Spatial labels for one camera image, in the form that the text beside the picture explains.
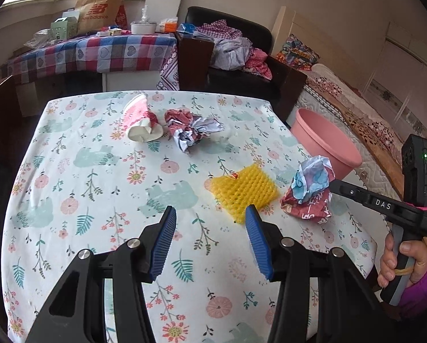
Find brown paper bag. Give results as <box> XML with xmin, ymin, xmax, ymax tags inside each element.
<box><xmin>74</xmin><ymin>0</ymin><xmax>125</xmax><ymax>33</ymax></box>

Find yellow plastic mesh pad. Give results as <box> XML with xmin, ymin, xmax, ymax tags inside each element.
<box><xmin>209</xmin><ymin>164</ymin><xmax>279</xmax><ymax>224</ymax></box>

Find crumpled red white paper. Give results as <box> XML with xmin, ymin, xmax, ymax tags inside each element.
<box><xmin>164</xmin><ymin>109</ymin><xmax>226</xmax><ymax>154</ymax></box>

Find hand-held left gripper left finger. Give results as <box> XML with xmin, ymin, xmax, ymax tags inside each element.
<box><xmin>27</xmin><ymin>205</ymin><xmax>178</xmax><ymax>343</ymax></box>

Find red white patterned cloth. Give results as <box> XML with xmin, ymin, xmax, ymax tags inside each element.
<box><xmin>156</xmin><ymin>45</ymin><xmax>180</xmax><ymax>91</ymax></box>

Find white wardrobe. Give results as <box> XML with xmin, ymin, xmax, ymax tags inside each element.
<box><xmin>364</xmin><ymin>21</ymin><xmax>427</xmax><ymax>129</ymax></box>

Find checked tablecloth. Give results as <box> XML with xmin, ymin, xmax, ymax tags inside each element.
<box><xmin>7</xmin><ymin>32</ymin><xmax>178</xmax><ymax>86</ymax></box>

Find pink plaid shirt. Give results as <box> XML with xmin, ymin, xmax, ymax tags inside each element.
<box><xmin>195</xmin><ymin>19</ymin><xmax>243</xmax><ymax>40</ymax></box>

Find cream wooden headboard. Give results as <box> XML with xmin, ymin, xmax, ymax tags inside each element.
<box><xmin>271</xmin><ymin>6</ymin><xmax>389</xmax><ymax>79</ymax></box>

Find brown wooden cabinet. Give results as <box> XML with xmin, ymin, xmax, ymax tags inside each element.
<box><xmin>0</xmin><ymin>75</ymin><xmax>23</xmax><ymax>165</ymax></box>

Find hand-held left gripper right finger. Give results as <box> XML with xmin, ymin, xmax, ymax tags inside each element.
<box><xmin>245</xmin><ymin>204</ymin><xmax>396</xmax><ymax>343</ymax></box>

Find bed with patterned quilt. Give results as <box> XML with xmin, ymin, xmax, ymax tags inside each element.
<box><xmin>285</xmin><ymin>62</ymin><xmax>427</xmax><ymax>201</ymax></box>

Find black armchair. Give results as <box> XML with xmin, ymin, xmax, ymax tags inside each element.
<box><xmin>176</xmin><ymin>6</ymin><xmax>307</xmax><ymax>122</ymax></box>

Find green cardboard box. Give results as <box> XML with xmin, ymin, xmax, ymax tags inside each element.
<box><xmin>50</xmin><ymin>17</ymin><xmax>79</xmax><ymax>41</ymax></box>

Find lavender garment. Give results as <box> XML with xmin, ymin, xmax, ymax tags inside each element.
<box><xmin>211</xmin><ymin>36</ymin><xmax>254</xmax><ymax>71</ymax></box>

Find clear plastic bag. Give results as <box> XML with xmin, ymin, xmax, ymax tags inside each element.
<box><xmin>24</xmin><ymin>30</ymin><xmax>53</xmax><ymax>49</ymax></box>

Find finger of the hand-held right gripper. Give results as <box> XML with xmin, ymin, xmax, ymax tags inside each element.
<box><xmin>330</xmin><ymin>179</ymin><xmax>373</xmax><ymax>206</ymax></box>

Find colourful printed pillow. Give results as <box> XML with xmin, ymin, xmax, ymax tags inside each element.
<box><xmin>275</xmin><ymin>34</ymin><xmax>320</xmax><ymax>72</ymax></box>

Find person's right forearm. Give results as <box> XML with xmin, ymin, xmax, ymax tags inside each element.
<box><xmin>399</xmin><ymin>252</ymin><xmax>427</xmax><ymax>318</ymax></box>

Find blue red paper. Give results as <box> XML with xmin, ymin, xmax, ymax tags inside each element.
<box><xmin>281</xmin><ymin>155</ymin><xmax>336</xmax><ymax>224</ymax></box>

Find white cabinet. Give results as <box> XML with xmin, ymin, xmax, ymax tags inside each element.
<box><xmin>15</xmin><ymin>71</ymin><xmax>162</xmax><ymax>108</ymax></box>

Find pink floral garment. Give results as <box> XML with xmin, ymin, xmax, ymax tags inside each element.
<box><xmin>245</xmin><ymin>47</ymin><xmax>273</xmax><ymax>81</ymax></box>

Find person's right hand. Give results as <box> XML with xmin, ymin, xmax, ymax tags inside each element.
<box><xmin>377</xmin><ymin>234</ymin><xmax>427</xmax><ymax>289</ymax></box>

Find orange tissue box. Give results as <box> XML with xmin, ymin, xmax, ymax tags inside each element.
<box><xmin>157</xmin><ymin>18</ymin><xmax>179</xmax><ymax>33</ymax></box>

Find crushed red white paper cup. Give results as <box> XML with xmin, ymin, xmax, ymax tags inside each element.
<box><xmin>122</xmin><ymin>93</ymin><xmax>165</xmax><ymax>143</ymax></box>

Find pink plastic bin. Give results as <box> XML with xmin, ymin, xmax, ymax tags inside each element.
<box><xmin>291</xmin><ymin>108</ymin><xmax>363</xmax><ymax>179</ymax></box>

